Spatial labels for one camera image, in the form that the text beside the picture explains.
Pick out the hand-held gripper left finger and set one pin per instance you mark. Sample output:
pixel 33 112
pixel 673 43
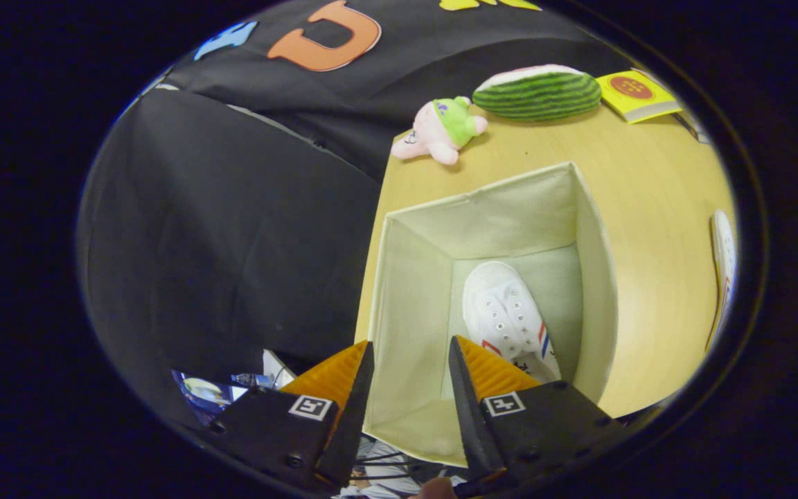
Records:
pixel 356 416

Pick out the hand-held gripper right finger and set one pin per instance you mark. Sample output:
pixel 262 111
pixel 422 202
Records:
pixel 468 416

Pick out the white canvas shoe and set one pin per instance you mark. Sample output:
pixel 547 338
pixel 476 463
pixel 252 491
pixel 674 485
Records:
pixel 503 312
pixel 723 263

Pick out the cream fabric storage box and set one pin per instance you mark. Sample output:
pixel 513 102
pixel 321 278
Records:
pixel 413 305

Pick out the white paper sheet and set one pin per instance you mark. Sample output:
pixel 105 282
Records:
pixel 276 367

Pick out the plastic water bottle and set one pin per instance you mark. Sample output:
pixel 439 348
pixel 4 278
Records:
pixel 253 380

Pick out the blue printed carton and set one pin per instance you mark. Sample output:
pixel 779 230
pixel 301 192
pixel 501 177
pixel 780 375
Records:
pixel 201 395

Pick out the pink and green plush toy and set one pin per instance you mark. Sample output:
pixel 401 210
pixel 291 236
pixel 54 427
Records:
pixel 440 128

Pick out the watermelon slice plush toy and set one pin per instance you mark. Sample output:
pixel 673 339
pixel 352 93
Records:
pixel 537 93

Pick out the yellow book with red label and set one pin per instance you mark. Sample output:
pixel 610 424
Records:
pixel 638 93

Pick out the grey paperback book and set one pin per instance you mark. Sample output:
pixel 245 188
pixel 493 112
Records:
pixel 691 127

